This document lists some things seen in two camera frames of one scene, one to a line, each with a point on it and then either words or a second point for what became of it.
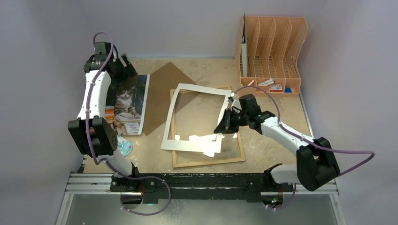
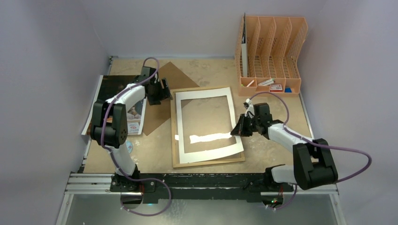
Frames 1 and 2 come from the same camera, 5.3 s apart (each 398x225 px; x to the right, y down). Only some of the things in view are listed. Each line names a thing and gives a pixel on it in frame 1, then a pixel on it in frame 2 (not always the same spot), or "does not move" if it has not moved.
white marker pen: x=267 y=82 does not move
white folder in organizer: x=244 y=46 does not move
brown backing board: x=163 y=86 does not move
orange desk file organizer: x=267 y=53 does not move
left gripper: x=127 y=71 to x=155 y=101
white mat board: x=203 y=146 to x=192 y=157
